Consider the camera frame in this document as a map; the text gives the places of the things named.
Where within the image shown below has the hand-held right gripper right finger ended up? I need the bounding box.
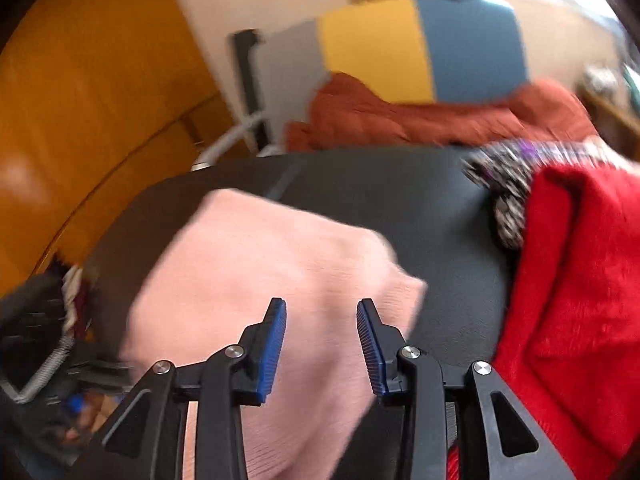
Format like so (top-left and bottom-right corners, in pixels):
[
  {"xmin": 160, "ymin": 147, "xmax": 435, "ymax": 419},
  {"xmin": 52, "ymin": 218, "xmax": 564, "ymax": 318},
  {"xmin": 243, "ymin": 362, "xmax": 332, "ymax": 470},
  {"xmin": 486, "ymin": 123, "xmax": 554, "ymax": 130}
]
[{"xmin": 356, "ymin": 298, "xmax": 576, "ymax": 480}]

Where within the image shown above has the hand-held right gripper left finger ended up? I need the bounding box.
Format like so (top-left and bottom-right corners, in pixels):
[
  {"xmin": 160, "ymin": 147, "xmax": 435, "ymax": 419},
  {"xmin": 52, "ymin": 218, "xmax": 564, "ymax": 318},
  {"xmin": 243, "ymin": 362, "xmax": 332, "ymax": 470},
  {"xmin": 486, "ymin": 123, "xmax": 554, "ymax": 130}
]
[{"xmin": 65, "ymin": 297, "xmax": 288, "ymax": 480}]

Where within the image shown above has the pink knit sweater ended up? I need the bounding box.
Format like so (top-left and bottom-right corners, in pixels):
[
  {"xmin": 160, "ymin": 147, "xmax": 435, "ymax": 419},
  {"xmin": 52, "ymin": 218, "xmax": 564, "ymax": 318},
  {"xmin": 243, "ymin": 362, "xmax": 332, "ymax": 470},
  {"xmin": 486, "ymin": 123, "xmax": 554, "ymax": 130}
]
[{"xmin": 120, "ymin": 188, "xmax": 428, "ymax": 480}]

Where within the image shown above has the dark red and white cloth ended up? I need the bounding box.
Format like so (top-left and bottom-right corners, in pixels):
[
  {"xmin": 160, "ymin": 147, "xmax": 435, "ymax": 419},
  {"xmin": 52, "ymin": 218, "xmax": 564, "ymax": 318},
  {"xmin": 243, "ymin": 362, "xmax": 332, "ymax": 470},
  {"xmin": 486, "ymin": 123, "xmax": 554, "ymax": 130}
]
[{"xmin": 60, "ymin": 265, "xmax": 99, "ymax": 337}]

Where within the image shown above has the red fleece garment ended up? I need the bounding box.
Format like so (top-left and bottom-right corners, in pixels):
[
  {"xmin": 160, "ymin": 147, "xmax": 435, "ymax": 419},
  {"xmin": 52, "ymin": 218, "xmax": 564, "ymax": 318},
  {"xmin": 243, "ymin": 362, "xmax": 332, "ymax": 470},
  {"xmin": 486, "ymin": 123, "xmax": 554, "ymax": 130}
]
[{"xmin": 447, "ymin": 162, "xmax": 640, "ymax": 480}]

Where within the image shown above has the white metal tube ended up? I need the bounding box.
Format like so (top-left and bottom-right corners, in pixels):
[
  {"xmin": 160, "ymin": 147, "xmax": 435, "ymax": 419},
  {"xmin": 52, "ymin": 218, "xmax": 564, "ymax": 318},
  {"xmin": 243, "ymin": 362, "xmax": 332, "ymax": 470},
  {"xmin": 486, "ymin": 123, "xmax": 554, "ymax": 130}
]
[{"xmin": 192, "ymin": 112, "xmax": 281, "ymax": 168}]

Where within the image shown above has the black white purple patterned cloth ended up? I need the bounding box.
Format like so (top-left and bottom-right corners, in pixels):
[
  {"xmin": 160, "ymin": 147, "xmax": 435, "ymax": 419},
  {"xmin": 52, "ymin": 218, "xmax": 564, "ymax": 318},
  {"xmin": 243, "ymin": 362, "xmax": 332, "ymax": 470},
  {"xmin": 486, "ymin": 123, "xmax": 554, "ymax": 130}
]
[{"xmin": 462, "ymin": 140, "xmax": 617, "ymax": 252}]

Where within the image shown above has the rust brown garment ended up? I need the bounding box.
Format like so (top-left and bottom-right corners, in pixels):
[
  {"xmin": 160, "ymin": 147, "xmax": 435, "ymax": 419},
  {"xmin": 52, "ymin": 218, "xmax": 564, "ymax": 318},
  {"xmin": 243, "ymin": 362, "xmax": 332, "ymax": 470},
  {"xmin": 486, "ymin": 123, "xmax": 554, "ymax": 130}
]
[{"xmin": 286, "ymin": 72, "xmax": 601, "ymax": 153}]

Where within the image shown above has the yellow wooden wardrobe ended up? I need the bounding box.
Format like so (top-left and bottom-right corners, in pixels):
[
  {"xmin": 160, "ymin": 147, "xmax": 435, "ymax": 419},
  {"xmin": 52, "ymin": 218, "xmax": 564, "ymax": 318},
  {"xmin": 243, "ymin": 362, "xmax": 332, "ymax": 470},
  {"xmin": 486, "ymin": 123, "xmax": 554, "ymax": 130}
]
[{"xmin": 0, "ymin": 0, "xmax": 251, "ymax": 297}]

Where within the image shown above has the cluttered wooden desk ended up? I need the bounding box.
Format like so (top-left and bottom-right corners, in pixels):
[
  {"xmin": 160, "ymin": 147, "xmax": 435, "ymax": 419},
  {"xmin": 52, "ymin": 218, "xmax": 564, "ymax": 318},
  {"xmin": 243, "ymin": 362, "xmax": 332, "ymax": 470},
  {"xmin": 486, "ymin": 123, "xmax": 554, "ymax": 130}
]
[{"xmin": 577, "ymin": 64, "xmax": 640, "ymax": 157}]

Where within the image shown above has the wire basket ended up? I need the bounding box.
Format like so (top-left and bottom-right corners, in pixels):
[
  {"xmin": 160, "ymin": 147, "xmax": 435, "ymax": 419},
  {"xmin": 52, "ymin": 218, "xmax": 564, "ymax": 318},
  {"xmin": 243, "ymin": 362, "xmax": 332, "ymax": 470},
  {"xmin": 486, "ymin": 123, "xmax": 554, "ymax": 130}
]
[{"xmin": 0, "ymin": 272, "xmax": 137, "ymax": 467}]

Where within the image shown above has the black upright post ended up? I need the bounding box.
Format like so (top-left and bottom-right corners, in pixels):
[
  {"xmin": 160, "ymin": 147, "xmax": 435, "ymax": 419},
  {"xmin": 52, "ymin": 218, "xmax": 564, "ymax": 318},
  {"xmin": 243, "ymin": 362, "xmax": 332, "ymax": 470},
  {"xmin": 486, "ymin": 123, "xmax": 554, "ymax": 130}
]
[{"xmin": 232, "ymin": 29, "xmax": 272, "ymax": 155}]

